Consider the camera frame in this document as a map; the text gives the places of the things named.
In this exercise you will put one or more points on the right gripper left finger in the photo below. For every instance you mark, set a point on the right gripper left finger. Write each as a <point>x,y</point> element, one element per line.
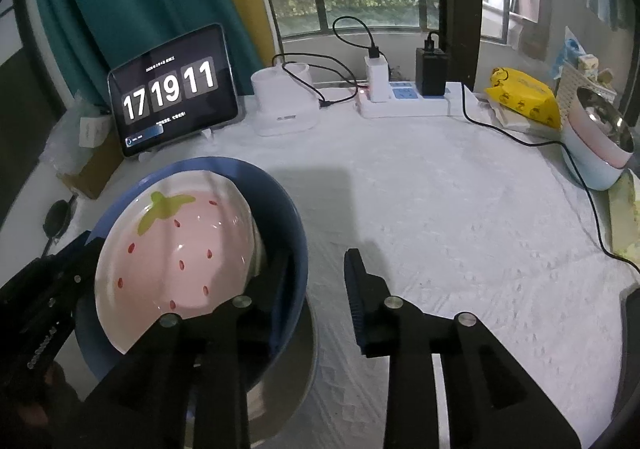
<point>143,401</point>

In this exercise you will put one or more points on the white power strip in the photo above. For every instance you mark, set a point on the white power strip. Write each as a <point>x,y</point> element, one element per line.
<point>406,102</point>

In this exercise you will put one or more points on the yellow paper bag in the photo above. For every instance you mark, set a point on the yellow paper bag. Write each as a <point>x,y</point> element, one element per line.
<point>624,205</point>

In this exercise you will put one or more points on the person's hand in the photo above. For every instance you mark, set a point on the person's hand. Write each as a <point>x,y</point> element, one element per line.
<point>55,402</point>

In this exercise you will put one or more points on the large blue bowl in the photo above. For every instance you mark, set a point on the large blue bowl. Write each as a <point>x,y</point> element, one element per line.
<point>280,285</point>

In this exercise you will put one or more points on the black power adapter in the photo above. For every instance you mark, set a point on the black power adapter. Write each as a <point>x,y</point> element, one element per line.
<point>431,68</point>

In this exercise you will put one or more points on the beige plate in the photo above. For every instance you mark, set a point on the beige plate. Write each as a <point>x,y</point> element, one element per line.
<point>277,396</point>

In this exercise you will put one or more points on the pink strawberry bowl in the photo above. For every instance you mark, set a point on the pink strawberry bowl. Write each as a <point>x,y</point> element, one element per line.
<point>185,245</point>

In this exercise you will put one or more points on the cardboard box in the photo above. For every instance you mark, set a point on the cardboard box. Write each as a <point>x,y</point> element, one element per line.
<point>94,176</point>

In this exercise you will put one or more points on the stacked pastel bowls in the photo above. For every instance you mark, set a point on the stacked pastel bowls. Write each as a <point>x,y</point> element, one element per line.
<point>598,139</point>

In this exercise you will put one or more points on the small white box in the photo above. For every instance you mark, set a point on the small white box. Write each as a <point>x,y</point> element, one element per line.
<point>94,130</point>

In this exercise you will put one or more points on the white desk lamp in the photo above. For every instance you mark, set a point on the white desk lamp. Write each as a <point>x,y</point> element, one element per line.
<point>284,103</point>

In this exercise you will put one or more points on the tablet showing clock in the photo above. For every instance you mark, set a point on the tablet showing clock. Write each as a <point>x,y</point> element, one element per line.
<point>174,90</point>

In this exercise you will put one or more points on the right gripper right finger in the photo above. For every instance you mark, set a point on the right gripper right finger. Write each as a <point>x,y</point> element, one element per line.
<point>491,400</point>

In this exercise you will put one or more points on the smartphone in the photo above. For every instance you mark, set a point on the smartphone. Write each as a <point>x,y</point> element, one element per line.
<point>629,368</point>

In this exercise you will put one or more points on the white charger block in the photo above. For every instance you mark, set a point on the white charger block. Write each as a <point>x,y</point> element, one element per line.
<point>378,75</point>

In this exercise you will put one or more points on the black round puck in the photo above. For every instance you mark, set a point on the black round puck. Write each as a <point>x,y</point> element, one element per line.
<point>57,219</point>

